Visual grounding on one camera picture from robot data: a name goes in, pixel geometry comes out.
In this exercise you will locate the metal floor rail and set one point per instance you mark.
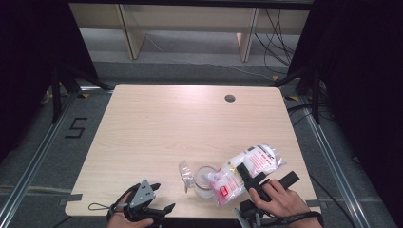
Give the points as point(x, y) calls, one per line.
point(332, 164)
point(28, 171)

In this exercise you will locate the black curtain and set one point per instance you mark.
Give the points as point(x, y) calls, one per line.
point(28, 63)
point(358, 79)

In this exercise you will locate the person's left hand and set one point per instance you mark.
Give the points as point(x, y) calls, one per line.
point(126, 218)

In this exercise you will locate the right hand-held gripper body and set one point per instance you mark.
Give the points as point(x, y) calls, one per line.
point(258, 183)

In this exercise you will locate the clear glass jar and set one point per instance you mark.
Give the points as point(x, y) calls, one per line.
point(202, 191)

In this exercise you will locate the person's right hand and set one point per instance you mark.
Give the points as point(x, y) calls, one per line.
point(282, 201)

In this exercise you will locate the red and white plastic bag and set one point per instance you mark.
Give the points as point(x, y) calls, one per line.
point(253, 161)

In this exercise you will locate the black tape floor mark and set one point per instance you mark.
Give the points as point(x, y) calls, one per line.
point(76, 128)

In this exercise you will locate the grey tape strip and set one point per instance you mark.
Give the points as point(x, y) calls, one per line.
point(313, 204)
point(71, 199)

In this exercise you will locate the clear plastic scrap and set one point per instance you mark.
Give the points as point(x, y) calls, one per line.
point(187, 175)

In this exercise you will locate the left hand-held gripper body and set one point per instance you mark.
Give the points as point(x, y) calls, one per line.
point(142, 194)

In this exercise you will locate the black metal stand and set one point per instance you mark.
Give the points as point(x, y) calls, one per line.
point(309, 85)
point(68, 82)

